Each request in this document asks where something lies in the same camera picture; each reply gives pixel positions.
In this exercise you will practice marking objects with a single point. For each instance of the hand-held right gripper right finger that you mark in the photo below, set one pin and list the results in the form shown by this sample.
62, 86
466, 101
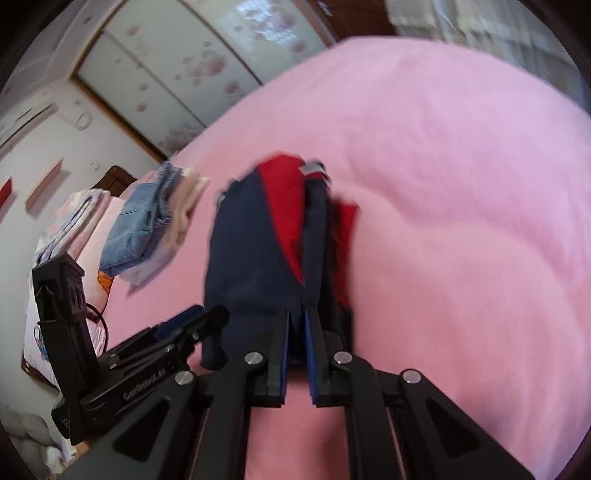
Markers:
311, 360

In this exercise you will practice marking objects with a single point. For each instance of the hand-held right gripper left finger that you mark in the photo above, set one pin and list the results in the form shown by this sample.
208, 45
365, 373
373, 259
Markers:
281, 350

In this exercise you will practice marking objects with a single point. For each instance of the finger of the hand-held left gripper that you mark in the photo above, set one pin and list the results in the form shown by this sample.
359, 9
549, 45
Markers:
210, 321
180, 321

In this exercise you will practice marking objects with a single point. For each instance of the red and navy jacket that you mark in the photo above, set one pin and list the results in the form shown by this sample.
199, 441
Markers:
249, 249

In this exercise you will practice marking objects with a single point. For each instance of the folded white garment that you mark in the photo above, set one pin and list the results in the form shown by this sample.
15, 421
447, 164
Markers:
141, 277

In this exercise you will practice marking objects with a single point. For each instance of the stack of folded quilts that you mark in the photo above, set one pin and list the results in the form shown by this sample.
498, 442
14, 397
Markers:
69, 226

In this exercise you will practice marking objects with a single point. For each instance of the folded blue denim jeans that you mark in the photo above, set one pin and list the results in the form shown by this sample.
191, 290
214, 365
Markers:
138, 221

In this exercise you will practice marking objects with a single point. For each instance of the folded cream garment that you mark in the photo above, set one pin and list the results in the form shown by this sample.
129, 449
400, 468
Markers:
184, 207

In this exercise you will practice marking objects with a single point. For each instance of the grey padded cushion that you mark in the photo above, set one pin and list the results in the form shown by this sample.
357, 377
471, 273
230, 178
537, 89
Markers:
25, 438

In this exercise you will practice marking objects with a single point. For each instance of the wooden headboard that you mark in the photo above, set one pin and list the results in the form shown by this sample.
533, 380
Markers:
115, 180

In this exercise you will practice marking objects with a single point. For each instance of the white air conditioner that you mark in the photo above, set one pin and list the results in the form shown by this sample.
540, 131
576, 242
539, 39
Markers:
23, 120

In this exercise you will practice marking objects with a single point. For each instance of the pink blanket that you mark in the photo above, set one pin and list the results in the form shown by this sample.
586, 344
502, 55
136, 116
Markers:
438, 184

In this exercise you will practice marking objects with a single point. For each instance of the floral sliding wardrobe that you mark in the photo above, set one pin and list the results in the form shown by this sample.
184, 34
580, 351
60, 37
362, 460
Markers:
184, 64

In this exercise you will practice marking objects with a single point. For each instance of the brown wooden door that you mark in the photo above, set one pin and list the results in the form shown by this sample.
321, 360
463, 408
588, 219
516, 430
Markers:
355, 18

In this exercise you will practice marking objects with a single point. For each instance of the sofa with white lace cover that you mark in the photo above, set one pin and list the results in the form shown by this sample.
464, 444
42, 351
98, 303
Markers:
485, 21

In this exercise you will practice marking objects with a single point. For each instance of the wooden wall shelf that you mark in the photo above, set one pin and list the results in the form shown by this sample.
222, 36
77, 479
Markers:
44, 187

